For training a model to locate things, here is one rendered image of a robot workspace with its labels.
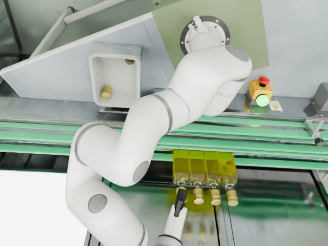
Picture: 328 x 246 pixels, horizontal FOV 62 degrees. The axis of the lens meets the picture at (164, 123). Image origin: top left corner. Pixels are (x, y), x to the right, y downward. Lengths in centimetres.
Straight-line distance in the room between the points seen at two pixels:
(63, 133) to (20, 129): 16
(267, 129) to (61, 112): 79
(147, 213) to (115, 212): 54
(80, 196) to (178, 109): 25
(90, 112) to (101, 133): 63
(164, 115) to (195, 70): 10
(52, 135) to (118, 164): 68
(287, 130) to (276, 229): 38
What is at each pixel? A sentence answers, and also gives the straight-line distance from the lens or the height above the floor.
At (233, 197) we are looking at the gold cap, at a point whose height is 115.
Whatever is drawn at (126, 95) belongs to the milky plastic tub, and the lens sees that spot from 109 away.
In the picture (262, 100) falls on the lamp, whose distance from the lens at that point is 106.
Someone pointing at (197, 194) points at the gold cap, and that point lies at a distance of 94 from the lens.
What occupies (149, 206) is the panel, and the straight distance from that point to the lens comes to 106.
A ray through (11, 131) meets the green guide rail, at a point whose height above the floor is 93.
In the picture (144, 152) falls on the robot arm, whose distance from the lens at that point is 44.
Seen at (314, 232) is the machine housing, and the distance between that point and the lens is 124.
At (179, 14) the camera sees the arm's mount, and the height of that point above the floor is 84.
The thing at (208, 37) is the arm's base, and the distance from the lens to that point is 81.
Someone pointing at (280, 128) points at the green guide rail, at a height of 93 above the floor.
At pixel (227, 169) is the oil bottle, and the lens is 101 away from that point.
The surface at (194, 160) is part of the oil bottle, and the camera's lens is 101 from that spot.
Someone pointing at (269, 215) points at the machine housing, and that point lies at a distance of 119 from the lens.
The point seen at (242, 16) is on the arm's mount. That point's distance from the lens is 89.
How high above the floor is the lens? 164
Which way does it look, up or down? 47 degrees down
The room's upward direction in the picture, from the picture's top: 179 degrees counter-clockwise
